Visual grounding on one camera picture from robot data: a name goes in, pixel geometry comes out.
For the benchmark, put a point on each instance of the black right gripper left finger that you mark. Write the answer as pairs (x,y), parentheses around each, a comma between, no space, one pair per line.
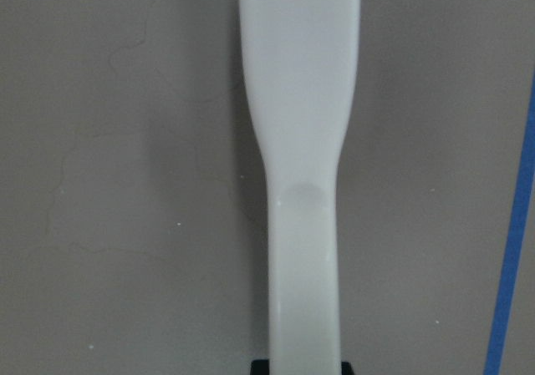
(259,367)

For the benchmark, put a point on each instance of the beige hand brush black bristles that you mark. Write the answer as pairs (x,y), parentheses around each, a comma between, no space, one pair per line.
(300,63)

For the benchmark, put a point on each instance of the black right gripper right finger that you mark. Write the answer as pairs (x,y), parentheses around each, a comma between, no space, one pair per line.
(346,368)

